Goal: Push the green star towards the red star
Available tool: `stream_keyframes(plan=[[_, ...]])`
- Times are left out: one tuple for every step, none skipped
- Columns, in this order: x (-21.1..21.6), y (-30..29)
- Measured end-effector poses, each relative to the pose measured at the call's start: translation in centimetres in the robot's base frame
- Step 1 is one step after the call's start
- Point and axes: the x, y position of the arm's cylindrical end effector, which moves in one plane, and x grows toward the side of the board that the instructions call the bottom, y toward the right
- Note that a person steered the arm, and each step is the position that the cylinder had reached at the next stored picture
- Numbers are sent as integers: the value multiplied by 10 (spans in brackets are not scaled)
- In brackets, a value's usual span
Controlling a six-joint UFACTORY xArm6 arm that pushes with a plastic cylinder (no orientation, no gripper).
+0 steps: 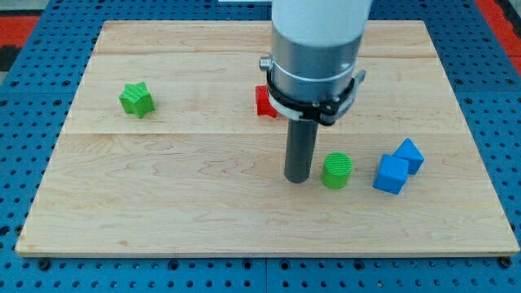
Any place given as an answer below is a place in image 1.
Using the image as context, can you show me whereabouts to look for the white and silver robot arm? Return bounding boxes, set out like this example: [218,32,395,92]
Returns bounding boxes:
[260,0,372,103]

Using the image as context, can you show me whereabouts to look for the red star block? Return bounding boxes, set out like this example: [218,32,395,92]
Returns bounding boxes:
[255,85,278,118]

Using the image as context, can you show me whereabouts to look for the green star block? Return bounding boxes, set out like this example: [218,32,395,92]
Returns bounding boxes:
[119,81,155,119]

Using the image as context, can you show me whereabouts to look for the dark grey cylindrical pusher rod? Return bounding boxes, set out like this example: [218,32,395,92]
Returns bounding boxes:
[284,120,318,183]

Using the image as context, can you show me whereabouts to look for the green cylinder block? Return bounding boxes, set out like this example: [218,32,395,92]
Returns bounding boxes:
[321,152,353,190]

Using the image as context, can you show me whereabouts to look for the light wooden board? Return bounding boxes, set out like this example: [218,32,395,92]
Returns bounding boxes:
[15,20,519,258]

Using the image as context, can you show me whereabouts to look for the blue cube block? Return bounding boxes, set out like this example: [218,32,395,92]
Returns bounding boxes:
[373,154,409,195]

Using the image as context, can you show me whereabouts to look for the blue triangular prism block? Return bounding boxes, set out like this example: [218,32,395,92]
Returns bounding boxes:
[393,138,425,175]

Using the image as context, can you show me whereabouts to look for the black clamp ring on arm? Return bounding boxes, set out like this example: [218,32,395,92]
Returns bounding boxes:
[265,69,367,127]

